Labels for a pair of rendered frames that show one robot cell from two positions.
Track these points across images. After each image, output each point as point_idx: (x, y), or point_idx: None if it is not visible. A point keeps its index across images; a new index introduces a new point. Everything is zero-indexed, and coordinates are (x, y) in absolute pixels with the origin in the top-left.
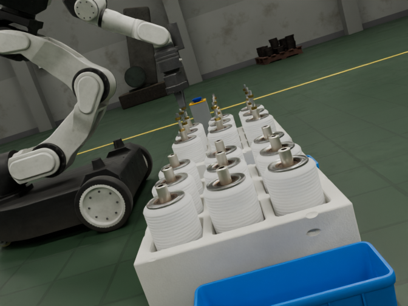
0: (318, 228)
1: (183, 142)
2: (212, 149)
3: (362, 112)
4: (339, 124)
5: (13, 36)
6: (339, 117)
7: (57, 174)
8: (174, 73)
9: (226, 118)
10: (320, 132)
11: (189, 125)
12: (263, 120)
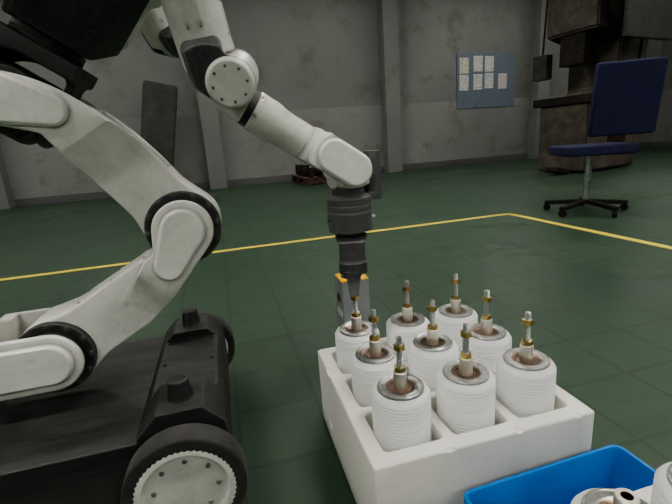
0: None
1: (408, 399)
2: (449, 412)
3: (517, 305)
4: (501, 321)
5: (30, 91)
6: (489, 307)
7: (73, 387)
8: (360, 238)
9: (438, 333)
10: None
11: (358, 328)
12: (550, 372)
